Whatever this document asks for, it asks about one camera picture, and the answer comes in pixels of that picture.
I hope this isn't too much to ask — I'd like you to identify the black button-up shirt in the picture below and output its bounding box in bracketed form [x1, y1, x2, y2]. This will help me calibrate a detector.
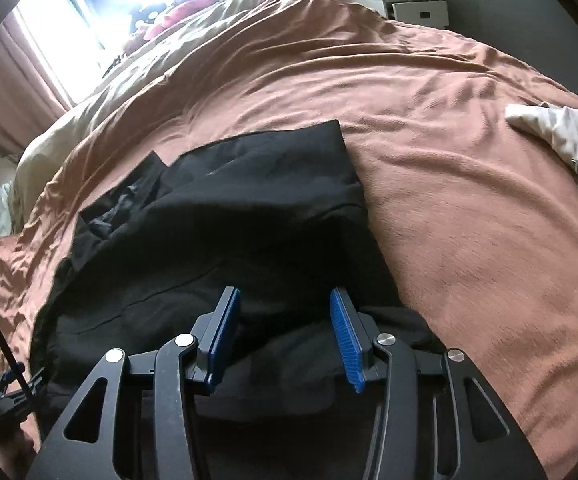
[30, 120, 440, 479]

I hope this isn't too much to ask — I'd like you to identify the brown bed sheet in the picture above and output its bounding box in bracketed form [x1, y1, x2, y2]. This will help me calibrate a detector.
[0, 0, 578, 479]

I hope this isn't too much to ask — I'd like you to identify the beige duvet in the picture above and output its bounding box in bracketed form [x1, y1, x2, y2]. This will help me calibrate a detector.
[9, 0, 264, 232]

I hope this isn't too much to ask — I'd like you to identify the pink left curtain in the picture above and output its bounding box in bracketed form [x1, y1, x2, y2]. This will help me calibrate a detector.
[0, 9, 74, 155]

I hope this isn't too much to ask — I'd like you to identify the cream folded garment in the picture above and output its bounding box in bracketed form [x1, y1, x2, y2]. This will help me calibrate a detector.
[505, 102, 578, 175]

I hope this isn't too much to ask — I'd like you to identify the white bedside cabinet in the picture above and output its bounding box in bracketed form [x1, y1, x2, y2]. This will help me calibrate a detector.
[352, 0, 449, 29]

